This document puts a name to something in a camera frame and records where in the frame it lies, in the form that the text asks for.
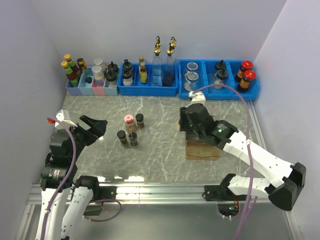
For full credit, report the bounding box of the right dark oil bottle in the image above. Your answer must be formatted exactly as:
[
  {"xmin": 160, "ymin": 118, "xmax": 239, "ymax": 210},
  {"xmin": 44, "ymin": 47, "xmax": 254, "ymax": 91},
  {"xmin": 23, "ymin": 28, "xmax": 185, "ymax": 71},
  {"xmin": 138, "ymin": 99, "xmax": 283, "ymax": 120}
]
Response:
[{"xmin": 162, "ymin": 36, "xmax": 177, "ymax": 87}]

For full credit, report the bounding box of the red lid sauce jar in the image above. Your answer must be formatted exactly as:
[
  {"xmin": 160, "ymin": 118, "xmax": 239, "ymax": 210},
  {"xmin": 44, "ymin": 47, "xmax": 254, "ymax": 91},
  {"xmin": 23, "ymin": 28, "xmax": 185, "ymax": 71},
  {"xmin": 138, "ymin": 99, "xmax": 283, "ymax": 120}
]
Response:
[
  {"xmin": 234, "ymin": 60, "xmax": 254, "ymax": 83},
  {"xmin": 237, "ymin": 70, "xmax": 257, "ymax": 93}
]

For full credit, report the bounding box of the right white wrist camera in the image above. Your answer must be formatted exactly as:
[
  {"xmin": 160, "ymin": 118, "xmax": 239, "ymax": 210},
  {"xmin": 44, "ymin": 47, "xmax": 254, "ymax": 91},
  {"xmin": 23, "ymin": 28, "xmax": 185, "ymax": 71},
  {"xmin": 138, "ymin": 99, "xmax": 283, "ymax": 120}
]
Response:
[{"xmin": 188, "ymin": 91, "xmax": 206, "ymax": 106}]

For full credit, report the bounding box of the small black cap bottle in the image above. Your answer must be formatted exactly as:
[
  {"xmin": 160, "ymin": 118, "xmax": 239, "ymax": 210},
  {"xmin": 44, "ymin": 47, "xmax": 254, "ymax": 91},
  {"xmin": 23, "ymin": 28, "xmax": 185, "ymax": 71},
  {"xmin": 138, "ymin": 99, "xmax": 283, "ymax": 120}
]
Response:
[{"xmin": 117, "ymin": 130, "xmax": 128, "ymax": 146}]

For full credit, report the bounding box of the rear red sauce bottle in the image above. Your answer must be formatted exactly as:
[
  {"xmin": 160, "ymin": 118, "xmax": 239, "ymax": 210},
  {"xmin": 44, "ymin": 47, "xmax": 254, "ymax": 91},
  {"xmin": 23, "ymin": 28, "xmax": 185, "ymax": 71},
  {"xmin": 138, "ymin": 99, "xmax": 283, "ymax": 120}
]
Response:
[{"xmin": 64, "ymin": 54, "xmax": 81, "ymax": 78}]

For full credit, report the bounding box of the front clear glass jar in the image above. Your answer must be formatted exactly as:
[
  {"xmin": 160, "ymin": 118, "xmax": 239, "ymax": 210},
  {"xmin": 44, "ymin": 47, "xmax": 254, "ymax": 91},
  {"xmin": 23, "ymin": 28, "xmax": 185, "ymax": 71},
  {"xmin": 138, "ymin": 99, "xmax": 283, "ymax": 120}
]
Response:
[{"xmin": 184, "ymin": 71, "xmax": 199, "ymax": 92}]

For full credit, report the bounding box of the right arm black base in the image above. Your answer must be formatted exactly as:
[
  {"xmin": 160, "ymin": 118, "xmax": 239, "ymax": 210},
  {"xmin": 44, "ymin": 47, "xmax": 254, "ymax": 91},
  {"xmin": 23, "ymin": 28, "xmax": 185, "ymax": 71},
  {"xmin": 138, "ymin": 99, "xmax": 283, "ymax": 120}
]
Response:
[{"xmin": 202, "ymin": 185, "xmax": 247, "ymax": 219}]

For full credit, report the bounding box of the rear black top shaker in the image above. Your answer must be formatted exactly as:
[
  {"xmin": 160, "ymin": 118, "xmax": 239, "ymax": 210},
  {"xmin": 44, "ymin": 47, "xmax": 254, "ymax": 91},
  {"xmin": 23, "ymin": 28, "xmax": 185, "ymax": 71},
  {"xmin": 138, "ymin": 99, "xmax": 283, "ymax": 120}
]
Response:
[{"xmin": 122, "ymin": 59, "xmax": 133, "ymax": 72}]

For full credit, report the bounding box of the black cap spice bottle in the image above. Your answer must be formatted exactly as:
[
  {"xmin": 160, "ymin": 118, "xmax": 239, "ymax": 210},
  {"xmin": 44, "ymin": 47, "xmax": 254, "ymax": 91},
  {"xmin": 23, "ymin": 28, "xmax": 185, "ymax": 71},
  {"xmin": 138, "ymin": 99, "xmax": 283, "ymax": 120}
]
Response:
[{"xmin": 135, "ymin": 113, "xmax": 145, "ymax": 130}]

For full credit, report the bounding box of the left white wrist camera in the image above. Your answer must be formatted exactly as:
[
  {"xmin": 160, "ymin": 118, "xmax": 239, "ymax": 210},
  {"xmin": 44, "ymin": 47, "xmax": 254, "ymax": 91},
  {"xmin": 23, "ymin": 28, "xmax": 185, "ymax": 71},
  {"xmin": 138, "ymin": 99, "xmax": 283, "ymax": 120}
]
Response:
[{"xmin": 47, "ymin": 109, "xmax": 77, "ymax": 130}]

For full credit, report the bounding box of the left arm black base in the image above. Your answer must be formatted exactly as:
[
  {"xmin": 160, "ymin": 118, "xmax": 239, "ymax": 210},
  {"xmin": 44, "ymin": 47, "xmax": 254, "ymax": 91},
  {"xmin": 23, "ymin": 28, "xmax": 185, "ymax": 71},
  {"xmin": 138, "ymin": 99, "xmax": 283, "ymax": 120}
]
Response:
[{"xmin": 83, "ymin": 186, "xmax": 117, "ymax": 217}]

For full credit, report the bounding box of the front silver lid jar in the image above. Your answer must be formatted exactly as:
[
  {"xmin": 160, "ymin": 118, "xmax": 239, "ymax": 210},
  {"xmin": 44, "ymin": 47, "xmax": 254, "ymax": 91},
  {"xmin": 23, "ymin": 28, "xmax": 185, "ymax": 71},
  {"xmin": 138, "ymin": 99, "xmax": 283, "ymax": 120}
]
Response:
[{"xmin": 91, "ymin": 65, "xmax": 106, "ymax": 86}]

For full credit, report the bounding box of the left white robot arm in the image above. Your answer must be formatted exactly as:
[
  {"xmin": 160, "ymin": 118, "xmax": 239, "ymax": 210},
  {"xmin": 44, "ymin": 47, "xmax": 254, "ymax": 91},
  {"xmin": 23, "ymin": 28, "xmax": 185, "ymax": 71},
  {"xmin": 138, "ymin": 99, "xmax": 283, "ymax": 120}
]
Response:
[{"xmin": 35, "ymin": 110, "xmax": 108, "ymax": 240}]

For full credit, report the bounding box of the front black pourer jar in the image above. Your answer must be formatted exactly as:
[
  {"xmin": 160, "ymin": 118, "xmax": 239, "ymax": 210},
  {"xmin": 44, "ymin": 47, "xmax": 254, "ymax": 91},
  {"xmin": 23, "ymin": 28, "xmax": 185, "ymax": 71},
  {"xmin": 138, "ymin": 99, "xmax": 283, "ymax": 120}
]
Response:
[{"xmin": 105, "ymin": 71, "xmax": 118, "ymax": 88}]

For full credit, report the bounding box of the front red sauce bottle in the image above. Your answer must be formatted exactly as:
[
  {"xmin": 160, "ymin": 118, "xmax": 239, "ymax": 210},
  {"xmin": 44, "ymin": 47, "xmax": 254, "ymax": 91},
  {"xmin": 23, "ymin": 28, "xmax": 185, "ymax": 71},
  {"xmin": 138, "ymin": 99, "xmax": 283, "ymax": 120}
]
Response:
[{"xmin": 61, "ymin": 61, "xmax": 79, "ymax": 87}]

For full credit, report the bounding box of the left glass oil bottle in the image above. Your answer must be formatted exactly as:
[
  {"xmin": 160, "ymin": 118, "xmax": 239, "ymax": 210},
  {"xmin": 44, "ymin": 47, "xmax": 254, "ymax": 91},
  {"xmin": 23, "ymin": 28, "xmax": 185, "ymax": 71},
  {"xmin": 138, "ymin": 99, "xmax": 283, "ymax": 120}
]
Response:
[{"xmin": 152, "ymin": 36, "xmax": 163, "ymax": 87}]

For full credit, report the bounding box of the rear red lid sauce jar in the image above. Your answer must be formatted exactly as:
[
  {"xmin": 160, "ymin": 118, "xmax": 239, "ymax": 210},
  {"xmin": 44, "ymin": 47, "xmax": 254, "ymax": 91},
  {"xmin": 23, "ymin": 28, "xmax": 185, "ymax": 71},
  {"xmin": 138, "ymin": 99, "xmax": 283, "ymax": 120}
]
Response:
[{"xmin": 234, "ymin": 60, "xmax": 254, "ymax": 83}]

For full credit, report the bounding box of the front black lid sugar jar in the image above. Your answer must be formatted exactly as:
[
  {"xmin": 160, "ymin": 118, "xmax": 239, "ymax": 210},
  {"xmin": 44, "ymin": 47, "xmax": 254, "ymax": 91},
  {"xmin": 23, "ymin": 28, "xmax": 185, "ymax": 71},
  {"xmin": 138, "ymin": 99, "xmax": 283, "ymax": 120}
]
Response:
[{"xmin": 212, "ymin": 69, "xmax": 229, "ymax": 85}]

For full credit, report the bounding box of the dark shaker spice bottle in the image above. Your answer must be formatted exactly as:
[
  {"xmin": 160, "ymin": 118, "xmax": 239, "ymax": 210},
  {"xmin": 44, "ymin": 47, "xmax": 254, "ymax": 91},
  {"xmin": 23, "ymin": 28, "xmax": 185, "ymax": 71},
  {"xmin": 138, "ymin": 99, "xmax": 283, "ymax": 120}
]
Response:
[{"xmin": 128, "ymin": 132, "xmax": 138, "ymax": 147}]

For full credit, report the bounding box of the large blue triple bin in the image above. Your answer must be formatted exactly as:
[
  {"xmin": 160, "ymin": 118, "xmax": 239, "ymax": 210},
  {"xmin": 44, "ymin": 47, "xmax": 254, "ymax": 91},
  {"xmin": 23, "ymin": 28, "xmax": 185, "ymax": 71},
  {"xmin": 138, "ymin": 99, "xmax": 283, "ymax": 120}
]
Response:
[{"xmin": 178, "ymin": 59, "xmax": 260, "ymax": 100}]

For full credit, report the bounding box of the pink lid spice jar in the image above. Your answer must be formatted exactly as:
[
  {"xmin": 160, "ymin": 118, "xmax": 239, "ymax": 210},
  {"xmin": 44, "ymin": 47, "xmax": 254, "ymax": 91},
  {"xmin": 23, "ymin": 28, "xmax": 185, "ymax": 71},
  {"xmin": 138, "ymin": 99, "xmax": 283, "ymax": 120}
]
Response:
[{"xmin": 124, "ymin": 114, "xmax": 138, "ymax": 134}]

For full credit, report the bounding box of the light blue storage bin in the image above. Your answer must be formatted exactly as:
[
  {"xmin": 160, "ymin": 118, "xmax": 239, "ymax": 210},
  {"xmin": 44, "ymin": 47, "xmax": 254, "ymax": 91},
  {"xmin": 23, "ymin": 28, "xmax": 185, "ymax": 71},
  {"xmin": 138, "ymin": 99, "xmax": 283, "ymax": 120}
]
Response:
[{"xmin": 78, "ymin": 67, "xmax": 94, "ymax": 96}]

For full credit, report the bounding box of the clear glass jar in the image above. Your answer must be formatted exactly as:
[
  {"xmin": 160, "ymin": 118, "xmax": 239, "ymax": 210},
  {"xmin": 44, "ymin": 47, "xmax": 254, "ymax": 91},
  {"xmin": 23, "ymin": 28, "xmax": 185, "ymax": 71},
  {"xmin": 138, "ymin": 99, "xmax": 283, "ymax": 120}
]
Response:
[
  {"xmin": 184, "ymin": 71, "xmax": 199, "ymax": 92},
  {"xmin": 186, "ymin": 61, "xmax": 199, "ymax": 73}
]

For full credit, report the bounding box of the rear clear glass jar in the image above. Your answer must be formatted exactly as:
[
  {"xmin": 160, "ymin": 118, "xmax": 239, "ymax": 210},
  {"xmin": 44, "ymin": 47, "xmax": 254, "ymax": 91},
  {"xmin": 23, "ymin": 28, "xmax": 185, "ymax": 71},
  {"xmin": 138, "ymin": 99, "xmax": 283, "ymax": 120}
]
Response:
[{"xmin": 186, "ymin": 61, "xmax": 199, "ymax": 73}]

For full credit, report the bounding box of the black shaker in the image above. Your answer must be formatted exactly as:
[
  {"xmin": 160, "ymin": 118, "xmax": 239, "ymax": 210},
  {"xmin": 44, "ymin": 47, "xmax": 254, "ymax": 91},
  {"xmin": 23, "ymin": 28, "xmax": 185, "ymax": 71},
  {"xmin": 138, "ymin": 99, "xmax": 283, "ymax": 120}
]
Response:
[
  {"xmin": 122, "ymin": 59, "xmax": 133, "ymax": 72},
  {"xmin": 121, "ymin": 68, "xmax": 133, "ymax": 86}
]

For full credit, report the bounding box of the front red lid sauce jar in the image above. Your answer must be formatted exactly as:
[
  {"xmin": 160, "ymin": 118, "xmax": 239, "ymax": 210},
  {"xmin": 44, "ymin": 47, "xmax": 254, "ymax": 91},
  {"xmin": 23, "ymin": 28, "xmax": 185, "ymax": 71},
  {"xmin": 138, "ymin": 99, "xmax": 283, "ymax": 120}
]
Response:
[{"xmin": 237, "ymin": 70, "xmax": 257, "ymax": 93}]

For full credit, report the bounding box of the blue divided crate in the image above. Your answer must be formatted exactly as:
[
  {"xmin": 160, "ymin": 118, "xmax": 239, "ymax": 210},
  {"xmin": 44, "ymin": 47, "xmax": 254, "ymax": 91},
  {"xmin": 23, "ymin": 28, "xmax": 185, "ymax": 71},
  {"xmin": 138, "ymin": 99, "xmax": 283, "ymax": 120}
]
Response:
[{"xmin": 117, "ymin": 63, "xmax": 179, "ymax": 97}]

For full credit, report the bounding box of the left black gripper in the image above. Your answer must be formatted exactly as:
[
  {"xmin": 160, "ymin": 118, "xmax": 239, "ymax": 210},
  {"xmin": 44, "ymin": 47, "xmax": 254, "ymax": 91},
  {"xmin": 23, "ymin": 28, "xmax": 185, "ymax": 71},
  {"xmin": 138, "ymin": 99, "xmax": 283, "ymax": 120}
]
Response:
[{"xmin": 68, "ymin": 114, "xmax": 107, "ymax": 161}]

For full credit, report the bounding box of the small black cap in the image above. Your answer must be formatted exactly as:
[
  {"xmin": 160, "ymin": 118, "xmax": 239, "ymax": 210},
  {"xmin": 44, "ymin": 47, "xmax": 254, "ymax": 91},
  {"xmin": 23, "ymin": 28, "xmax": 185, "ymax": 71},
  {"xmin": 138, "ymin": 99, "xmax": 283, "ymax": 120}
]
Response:
[{"xmin": 85, "ymin": 77, "xmax": 92, "ymax": 84}]

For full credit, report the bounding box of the rear cork bottle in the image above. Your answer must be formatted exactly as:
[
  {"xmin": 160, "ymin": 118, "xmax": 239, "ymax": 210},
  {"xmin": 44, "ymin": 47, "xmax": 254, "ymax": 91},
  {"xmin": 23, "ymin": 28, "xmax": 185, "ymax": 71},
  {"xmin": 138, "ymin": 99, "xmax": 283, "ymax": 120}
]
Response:
[{"xmin": 138, "ymin": 55, "xmax": 145, "ymax": 66}]

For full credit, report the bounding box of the pink storage bin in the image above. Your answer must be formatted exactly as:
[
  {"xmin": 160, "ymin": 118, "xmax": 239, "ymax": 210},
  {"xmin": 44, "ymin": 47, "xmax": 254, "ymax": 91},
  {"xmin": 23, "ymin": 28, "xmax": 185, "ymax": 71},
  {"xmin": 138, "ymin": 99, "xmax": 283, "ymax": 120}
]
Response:
[{"xmin": 91, "ymin": 79, "xmax": 106, "ymax": 96}]

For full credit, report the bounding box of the yellow lid spice jar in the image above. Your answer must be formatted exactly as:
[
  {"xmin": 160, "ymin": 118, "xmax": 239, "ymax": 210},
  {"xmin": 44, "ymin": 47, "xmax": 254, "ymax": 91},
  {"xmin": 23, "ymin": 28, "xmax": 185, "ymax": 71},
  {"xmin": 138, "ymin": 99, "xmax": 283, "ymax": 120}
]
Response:
[{"xmin": 174, "ymin": 121, "xmax": 182, "ymax": 132}]

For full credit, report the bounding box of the pale blue storage bin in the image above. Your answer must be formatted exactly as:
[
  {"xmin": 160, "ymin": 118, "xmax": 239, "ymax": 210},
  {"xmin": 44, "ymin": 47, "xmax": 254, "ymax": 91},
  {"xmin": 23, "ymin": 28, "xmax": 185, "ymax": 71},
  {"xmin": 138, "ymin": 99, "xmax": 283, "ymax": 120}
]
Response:
[{"xmin": 104, "ymin": 80, "xmax": 119, "ymax": 96}]

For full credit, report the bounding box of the rear silver lid jar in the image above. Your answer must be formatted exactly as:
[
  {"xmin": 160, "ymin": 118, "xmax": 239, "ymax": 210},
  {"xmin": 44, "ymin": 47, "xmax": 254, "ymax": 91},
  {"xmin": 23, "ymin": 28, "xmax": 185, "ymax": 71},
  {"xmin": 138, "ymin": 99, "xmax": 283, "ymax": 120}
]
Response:
[{"xmin": 93, "ymin": 58, "xmax": 106, "ymax": 71}]

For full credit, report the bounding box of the front black top shaker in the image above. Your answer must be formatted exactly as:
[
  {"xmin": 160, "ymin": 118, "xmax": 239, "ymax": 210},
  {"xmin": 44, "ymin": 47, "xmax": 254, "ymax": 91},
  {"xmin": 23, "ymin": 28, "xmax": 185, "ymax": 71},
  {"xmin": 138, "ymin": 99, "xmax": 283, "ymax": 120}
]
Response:
[{"xmin": 121, "ymin": 68, "xmax": 133, "ymax": 86}]

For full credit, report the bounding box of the black pourer jar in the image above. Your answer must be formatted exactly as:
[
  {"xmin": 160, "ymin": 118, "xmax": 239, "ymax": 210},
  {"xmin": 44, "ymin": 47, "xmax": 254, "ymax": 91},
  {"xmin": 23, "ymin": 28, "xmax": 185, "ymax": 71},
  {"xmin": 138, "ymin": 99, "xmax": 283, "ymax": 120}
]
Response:
[
  {"xmin": 105, "ymin": 71, "xmax": 118, "ymax": 88},
  {"xmin": 107, "ymin": 61, "xmax": 119, "ymax": 74}
]

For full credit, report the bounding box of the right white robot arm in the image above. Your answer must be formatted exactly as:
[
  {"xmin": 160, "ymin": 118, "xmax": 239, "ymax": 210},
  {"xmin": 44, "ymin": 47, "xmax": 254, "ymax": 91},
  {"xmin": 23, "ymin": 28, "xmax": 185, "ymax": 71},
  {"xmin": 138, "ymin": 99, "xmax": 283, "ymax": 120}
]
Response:
[{"xmin": 179, "ymin": 103, "xmax": 307, "ymax": 211}]

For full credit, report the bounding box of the rear black lid jar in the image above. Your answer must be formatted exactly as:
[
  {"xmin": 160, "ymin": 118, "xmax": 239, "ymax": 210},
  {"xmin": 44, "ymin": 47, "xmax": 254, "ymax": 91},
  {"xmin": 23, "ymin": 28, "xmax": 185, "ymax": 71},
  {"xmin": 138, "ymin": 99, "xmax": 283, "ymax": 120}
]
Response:
[{"xmin": 214, "ymin": 59, "xmax": 227, "ymax": 72}]

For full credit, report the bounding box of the front cork yellow bottle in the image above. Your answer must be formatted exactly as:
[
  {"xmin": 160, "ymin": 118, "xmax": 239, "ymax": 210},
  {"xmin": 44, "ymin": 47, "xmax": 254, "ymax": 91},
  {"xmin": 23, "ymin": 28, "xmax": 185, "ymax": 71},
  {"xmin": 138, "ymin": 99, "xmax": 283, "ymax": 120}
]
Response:
[{"xmin": 139, "ymin": 62, "xmax": 148, "ymax": 84}]

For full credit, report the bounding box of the dark yellow label bottle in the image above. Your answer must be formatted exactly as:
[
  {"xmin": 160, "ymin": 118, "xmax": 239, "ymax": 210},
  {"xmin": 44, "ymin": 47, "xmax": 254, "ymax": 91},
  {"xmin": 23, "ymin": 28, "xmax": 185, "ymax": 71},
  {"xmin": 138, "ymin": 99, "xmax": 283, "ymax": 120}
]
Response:
[{"xmin": 76, "ymin": 57, "xmax": 87, "ymax": 72}]

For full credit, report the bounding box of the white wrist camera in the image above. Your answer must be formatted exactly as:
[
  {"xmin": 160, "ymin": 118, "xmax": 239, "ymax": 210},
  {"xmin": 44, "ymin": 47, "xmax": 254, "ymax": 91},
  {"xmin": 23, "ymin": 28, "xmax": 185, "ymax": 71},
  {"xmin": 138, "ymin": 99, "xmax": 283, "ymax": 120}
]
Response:
[
  {"xmin": 188, "ymin": 91, "xmax": 206, "ymax": 106},
  {"xmin": 47, "ymin": 109, "xmax": 77, "ymax": 130}
]

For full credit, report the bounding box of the red sauce bottle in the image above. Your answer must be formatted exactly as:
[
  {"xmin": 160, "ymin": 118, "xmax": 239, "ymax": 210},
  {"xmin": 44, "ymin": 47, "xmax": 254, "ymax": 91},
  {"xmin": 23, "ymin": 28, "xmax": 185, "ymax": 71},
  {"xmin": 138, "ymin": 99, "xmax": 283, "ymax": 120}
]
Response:
[
  {"xmin": 64, "ymin": 54, "xmax": 81, "ymax": 78},
  {"xmin": 61, "ymin": 61, "xmax": 79, "ymax": 87}
]

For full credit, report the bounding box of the silver lid spice jar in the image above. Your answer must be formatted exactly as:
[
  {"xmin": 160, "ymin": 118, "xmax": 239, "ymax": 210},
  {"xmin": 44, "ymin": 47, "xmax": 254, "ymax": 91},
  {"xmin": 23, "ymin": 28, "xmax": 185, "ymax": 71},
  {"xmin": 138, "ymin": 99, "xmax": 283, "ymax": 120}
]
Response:
[{"xmin": 207, "ymin": 105, "xmax": 220, "ymax": 117}]

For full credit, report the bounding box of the purple storage bin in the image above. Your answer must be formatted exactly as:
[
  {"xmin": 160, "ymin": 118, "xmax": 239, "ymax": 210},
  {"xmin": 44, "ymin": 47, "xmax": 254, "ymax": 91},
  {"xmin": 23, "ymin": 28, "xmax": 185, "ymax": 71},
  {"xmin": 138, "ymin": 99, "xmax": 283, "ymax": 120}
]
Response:
[{"xmin": 65, "ymin": 80, "xmax": 82, "ymax": 96}]

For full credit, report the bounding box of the rear black pourer jar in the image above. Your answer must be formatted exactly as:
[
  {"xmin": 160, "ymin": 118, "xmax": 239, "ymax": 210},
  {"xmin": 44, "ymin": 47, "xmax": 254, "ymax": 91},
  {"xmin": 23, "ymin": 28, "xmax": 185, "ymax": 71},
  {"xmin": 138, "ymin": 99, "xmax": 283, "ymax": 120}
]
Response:
[{"xmin": 107, "ymin": 61, "xmax": 119, "ymax": 74}]

